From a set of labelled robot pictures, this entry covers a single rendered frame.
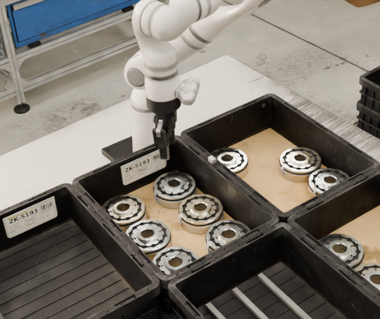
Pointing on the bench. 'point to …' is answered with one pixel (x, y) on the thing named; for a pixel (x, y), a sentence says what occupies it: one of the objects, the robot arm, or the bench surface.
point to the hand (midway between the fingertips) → (167, 145)
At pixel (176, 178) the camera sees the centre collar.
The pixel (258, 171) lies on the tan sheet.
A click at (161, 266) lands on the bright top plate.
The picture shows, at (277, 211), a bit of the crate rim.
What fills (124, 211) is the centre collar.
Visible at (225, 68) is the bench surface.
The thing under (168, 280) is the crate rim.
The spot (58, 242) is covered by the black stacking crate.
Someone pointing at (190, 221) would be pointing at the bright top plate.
